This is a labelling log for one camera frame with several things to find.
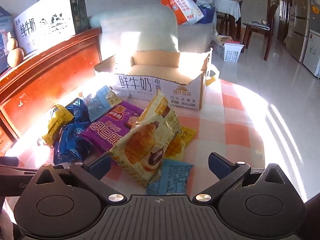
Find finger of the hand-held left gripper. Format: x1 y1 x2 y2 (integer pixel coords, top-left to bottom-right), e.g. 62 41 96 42
0 156 19 167

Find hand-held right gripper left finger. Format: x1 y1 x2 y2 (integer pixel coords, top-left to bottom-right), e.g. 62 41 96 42
32 152 127 204

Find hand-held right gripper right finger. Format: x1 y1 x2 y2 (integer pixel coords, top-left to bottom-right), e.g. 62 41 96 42
192 152 288 203

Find purple snack packet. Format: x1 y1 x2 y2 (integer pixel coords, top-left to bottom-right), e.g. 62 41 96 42
79 101 146 153

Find yellow waffle snack packet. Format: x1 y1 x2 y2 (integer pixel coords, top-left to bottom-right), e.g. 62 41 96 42
164 126 198 161

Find cream croissant snack packet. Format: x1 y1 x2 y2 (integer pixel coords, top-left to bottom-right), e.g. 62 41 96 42
108 119 181 188

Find light blue snack packet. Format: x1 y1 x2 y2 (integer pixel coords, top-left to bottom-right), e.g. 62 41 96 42
83 85 123 123
146 158 195 196

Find small yellow snack packet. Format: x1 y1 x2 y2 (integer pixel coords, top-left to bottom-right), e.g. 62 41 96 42
42 104 75 147

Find cream bread snack packet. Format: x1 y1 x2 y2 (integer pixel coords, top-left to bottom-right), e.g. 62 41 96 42
138 90 176 130

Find white cardboard box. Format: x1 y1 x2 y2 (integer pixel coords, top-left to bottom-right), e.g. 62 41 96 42
93 47 221 110

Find orange label box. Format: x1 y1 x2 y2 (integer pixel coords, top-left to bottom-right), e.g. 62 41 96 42
0 124 15 156

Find orange checked bed sheet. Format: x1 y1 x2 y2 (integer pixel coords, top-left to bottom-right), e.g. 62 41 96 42
0 78 275 198

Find red wooden headboard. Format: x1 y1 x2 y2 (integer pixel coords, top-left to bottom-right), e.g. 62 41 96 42
0 26 103 143

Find wooden gourd ornament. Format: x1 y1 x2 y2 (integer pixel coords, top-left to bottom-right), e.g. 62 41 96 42
6 31 25 68

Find white plastic basket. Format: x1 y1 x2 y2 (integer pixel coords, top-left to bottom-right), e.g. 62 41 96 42
215 41 245 62

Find blue printed box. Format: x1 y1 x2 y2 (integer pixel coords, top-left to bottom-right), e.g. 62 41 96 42
0 6 15 73

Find grey sofa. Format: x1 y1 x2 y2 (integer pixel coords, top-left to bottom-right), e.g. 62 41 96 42
177 23 216 55

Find pale green pillow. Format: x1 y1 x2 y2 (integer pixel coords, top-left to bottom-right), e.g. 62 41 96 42
89 5 180 64

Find white milk carton case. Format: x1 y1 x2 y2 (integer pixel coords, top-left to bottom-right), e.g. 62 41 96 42
13 0 88 55

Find dark wooden chair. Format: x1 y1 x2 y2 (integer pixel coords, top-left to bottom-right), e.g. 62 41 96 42
241 3 280 61

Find blue bag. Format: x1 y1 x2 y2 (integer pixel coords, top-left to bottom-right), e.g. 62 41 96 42
197 4 216 25

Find table with white cloth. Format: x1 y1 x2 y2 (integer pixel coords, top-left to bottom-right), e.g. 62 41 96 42
212 0 242 37

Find orange white shopping bag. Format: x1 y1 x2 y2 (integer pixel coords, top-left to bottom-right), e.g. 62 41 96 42
160 0 205 26

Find silver refrigerator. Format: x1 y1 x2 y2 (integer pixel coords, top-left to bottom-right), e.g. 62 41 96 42
289 0 318 63

